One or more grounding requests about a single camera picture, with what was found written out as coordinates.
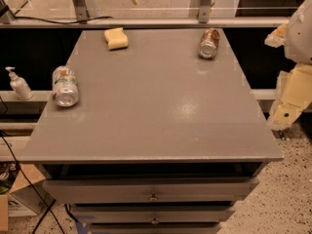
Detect right metal bracket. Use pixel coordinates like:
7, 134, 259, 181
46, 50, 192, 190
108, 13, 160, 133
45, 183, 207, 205
198, 0, 212, 23

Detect left metal bracket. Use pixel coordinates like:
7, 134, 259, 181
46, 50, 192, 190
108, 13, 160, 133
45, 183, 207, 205
72, 0, 89, 21

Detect bottom grey drawer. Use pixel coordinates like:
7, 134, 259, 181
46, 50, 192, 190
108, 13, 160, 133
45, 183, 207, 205
90, 223, 221, 234

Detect grey drawer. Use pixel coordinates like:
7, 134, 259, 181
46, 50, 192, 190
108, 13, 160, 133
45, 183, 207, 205
43, 177, 258, 204
90, 223, 221, 234
71, 204, 234, 224

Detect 7up can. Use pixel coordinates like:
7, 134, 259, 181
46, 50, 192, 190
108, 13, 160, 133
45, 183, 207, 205
53, 66, 79, 107

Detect black floor cable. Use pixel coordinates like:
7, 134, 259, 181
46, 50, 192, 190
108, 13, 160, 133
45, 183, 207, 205
0, 96, 66, 234

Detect orange soda can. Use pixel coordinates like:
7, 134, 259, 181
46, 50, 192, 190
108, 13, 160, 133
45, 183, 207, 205
199, 28, 220, 59

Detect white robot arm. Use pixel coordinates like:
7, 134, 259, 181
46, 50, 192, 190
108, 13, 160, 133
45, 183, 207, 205
264, 0, 312, 131

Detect cardboard box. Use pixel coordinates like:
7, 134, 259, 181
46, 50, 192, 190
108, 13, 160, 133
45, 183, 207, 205
0, 165, 48, 231

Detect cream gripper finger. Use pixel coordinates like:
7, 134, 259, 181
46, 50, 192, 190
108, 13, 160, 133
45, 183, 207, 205
267, 64, 312, 131
264, 23, 288, 48

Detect grey drawer cabinet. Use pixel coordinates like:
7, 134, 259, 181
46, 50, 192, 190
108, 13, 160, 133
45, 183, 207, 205
19, 28, 285, 234

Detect top grey drawer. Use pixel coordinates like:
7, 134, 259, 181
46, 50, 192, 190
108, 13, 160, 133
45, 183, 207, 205
43, 177, 258, 204

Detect middle grey drawer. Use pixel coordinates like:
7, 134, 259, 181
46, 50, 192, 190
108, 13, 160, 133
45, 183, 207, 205
71, 204, 234, 224

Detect black cable on shelf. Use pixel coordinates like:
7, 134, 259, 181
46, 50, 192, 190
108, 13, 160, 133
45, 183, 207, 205
13, 15, 113, 25

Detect metal bracket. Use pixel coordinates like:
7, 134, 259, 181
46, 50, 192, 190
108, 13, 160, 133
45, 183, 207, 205
72, 0, 89, 21
198, 0, 212, 23

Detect white pump bottle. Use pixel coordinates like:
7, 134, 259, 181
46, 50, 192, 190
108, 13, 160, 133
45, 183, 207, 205
6, 66, 33, 100

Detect yellow sponge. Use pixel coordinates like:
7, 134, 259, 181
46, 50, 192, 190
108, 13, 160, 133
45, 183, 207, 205
104, 27, 128, 50

